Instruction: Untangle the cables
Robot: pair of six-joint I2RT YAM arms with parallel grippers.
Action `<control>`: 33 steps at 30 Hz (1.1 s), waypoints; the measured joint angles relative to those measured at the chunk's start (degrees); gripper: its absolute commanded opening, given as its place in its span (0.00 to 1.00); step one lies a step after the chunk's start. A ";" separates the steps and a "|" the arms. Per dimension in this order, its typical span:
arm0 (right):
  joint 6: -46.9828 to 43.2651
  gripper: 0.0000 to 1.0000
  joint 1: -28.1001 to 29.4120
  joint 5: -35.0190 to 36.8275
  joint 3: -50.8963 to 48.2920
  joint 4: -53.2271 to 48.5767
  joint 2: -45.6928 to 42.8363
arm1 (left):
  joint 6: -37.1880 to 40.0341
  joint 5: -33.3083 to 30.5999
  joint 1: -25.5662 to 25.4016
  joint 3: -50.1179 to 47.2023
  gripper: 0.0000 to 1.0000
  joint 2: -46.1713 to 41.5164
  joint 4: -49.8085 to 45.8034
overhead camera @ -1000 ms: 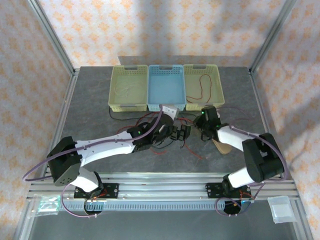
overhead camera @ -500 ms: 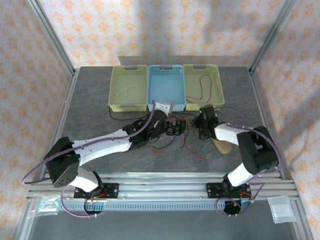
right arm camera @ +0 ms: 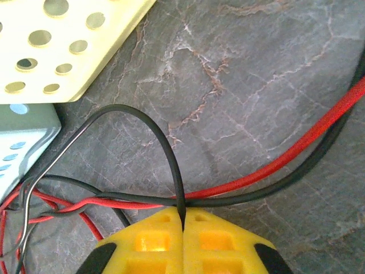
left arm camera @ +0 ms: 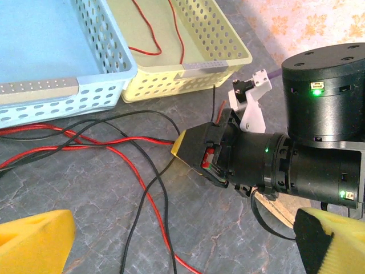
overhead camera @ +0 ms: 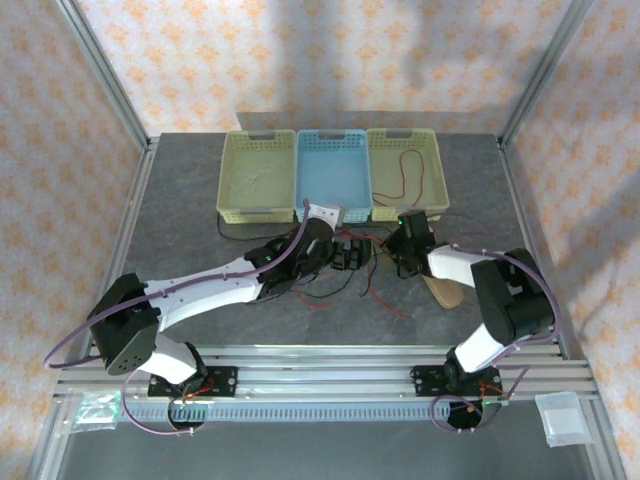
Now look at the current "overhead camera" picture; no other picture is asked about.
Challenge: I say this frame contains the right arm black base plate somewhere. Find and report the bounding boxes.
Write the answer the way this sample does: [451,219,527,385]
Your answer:
[412,364,454,396]

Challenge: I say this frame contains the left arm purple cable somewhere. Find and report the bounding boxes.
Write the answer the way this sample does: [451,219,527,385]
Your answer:
[43,199,311,436]

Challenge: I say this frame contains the light blue plastic basket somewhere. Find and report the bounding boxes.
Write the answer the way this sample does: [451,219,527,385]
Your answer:
[293,128,374,224]

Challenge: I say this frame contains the thin red cable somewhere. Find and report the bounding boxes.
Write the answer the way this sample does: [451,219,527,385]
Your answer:
[374,149,427,207]
[292,292,334,311]
[367,234,405,317]

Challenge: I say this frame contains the thin white cable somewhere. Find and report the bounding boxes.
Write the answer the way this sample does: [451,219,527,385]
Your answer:
[227,159,294,199]

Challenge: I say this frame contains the pale yellow plastic basket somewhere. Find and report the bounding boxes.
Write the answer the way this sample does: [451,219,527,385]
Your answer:
[366,127,450,223]
[215,128,297,225]

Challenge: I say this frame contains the oval brown wooden board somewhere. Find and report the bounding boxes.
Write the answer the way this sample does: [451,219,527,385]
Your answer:
[422,273,465,310]

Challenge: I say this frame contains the aluminium mounting rail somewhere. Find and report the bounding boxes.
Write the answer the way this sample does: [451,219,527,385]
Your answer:
[54,342,601,401]

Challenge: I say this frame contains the aluminium lower frame beam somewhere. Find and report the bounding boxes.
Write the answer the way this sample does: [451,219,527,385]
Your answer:
[584,399,632,480]
[25,399,77,480]

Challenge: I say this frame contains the clear bag with white pad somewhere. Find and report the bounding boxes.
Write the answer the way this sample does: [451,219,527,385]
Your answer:
[534,392,595,449]

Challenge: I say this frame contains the clear bag with green parts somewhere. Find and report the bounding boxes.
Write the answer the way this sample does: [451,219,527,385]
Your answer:
[69,390,124,432]

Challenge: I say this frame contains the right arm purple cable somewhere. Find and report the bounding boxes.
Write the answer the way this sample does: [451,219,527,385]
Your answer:
[430,212,561,435]

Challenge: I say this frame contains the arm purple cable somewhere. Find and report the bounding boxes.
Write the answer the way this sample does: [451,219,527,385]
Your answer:
[43,199,311,436]
[430,212,561,435]

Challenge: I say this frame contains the grey slotted cable duct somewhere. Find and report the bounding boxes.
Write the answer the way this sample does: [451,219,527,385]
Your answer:
[122,402,501,422]

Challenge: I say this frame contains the aluminium frame post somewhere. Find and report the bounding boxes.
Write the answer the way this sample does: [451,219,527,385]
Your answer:
[53,0,152,151]
[498,0,596,149]

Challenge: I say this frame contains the aluminium table side rail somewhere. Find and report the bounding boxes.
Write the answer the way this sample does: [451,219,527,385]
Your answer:
[82,137,162,354]
[497,134,569,354]

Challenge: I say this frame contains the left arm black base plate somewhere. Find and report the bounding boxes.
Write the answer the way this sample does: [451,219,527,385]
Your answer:
[147,364,239,399]

